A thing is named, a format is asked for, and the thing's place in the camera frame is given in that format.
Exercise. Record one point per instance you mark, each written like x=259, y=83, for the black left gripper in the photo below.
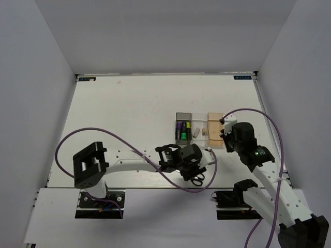
x=195, y=171

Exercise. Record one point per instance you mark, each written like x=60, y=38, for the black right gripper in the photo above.
x=228, y=148

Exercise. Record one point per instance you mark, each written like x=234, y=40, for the green highlighter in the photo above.
x=183, y=134

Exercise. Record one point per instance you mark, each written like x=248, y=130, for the black handled scissors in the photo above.
x=198, y=180

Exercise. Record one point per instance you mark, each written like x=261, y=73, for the grey eraser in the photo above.
x=196, y=132

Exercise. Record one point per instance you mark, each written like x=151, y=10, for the purple highlighter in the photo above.
x=178, y=130

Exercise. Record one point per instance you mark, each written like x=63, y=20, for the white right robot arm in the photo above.
x=291, y=220

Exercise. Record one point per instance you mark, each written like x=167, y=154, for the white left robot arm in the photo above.
x=93, y=162

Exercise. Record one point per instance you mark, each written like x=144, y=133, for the clear plastic container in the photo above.
x=199, y=120

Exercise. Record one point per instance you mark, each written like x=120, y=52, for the orange plastic container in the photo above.
x=214, y=128

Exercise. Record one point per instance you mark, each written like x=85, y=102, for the dark grey plastic container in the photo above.
x=180, y=117

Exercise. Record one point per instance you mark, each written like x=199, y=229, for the right blue corner label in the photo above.
x=242, y=77

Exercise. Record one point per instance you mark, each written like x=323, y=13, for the blue corner label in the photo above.
x=86, y=79
x=242, y=77

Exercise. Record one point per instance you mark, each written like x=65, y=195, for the left blue corner label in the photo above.
x=86, y=79

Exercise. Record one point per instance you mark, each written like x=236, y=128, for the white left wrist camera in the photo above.
x=207, y=158

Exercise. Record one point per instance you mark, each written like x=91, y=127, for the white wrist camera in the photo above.
x=227, y=122
x=207, y=158

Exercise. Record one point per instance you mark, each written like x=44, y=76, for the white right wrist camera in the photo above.
x=227, y=122

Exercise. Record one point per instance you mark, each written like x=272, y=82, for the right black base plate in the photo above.
x=228, y=208

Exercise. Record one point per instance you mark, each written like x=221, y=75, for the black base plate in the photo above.
x=228, y=208
x=88, y=208

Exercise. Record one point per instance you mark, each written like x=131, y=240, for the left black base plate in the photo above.
x=88, y=208

